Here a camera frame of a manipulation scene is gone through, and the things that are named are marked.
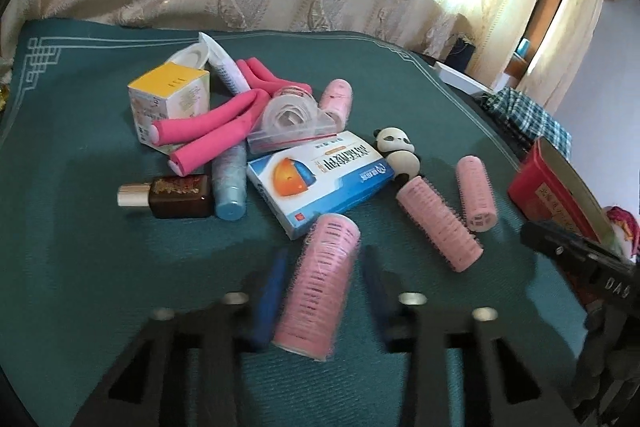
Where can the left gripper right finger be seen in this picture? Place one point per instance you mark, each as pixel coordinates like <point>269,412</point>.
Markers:
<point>462,370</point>

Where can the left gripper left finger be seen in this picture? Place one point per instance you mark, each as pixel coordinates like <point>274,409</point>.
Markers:
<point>184,368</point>

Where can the brown cosmetic bottle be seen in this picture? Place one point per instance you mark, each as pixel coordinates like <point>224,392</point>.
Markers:
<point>170,197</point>

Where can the light blue glitter tube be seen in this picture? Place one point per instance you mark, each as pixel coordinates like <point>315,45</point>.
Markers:
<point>229,183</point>

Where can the pink foam curler rod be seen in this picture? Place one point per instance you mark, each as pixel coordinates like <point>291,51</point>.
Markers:
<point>258,76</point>
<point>203,138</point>

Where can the panda figurine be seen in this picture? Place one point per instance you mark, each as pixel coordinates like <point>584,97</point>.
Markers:
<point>396,147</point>

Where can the blue white medicine box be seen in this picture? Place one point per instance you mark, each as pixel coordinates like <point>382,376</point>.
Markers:
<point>306,181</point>

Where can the yellow white carton box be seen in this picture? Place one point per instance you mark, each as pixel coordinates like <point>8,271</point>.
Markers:
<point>169,91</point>

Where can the clear tape dispenser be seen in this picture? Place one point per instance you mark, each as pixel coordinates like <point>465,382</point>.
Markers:
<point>292,117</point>

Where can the red tin box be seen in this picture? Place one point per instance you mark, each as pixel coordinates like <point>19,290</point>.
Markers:
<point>547,187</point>

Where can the green table mat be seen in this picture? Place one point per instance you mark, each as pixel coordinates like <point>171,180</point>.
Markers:
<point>79,275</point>

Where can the plaid folded cloth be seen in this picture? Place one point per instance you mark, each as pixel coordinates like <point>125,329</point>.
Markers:
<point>526,119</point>

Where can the white power strip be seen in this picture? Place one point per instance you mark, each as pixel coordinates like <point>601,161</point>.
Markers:
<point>460,81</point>

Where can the white tube sachet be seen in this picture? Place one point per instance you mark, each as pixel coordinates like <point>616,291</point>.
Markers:
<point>224,66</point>

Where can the white round lid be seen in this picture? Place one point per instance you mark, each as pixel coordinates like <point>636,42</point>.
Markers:
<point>193,56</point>

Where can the small pink hair roller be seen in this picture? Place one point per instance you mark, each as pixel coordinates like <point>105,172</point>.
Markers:
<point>336,101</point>

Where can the blue cup on sill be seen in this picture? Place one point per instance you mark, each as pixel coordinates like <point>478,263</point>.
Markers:
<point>522,47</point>

